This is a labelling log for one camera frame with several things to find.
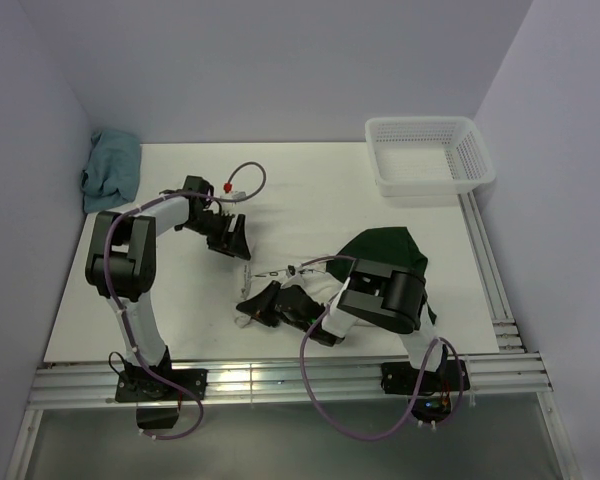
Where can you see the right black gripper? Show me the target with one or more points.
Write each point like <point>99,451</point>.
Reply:
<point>260,305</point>

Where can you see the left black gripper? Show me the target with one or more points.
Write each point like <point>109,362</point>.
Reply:
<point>234,244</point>

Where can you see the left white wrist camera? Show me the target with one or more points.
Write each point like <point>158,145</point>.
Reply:
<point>231,196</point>

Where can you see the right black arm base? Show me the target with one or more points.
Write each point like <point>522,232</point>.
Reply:
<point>434,403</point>

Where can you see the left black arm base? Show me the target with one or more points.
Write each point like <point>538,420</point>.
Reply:
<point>158,405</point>

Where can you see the aluminium rail frame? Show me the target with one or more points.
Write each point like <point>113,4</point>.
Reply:
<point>513,370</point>

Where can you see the crumpled light blue t-shirt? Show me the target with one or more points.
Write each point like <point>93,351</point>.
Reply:
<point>111,176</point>

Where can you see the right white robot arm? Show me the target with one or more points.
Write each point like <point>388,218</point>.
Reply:
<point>389,297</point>

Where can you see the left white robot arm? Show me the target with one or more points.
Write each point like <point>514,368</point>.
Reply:
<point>122,259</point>

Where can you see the white plastic perforated basket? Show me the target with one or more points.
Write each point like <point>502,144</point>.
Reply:
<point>427,155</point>

